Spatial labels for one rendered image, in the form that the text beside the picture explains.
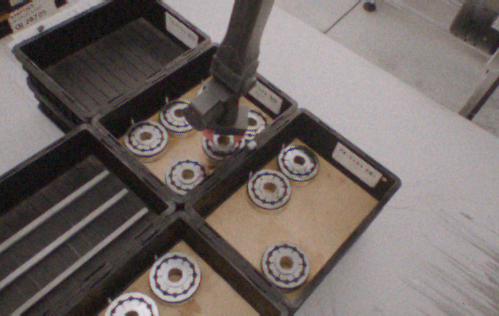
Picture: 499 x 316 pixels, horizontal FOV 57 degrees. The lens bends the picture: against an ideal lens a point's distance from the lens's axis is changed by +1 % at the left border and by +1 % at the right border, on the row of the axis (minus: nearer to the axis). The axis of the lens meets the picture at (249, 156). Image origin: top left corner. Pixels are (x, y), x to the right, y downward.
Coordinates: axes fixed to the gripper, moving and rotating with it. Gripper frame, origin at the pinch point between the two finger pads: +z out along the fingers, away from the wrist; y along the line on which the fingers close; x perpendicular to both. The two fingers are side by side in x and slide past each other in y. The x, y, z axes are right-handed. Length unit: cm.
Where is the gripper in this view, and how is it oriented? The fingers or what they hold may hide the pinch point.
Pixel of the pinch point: (223, 139)
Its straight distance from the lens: 106.6
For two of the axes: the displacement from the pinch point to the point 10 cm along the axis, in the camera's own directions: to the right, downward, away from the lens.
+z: -0.8, 5.4, 8.4
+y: 10.0, 0.4, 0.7
